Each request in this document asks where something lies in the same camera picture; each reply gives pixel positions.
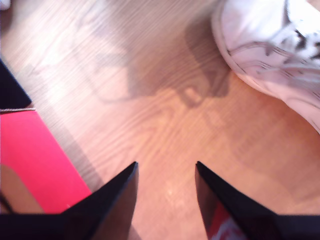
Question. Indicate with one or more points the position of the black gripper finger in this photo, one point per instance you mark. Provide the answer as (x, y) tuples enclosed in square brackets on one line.
[(225, 197), (112, 212)]

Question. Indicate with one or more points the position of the white leather sneaker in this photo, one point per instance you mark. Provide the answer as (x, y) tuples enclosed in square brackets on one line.
[(262, 37)]

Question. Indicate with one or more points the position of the red cardboard shoebox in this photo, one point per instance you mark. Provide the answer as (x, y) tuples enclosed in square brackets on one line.
[(32, 155)]

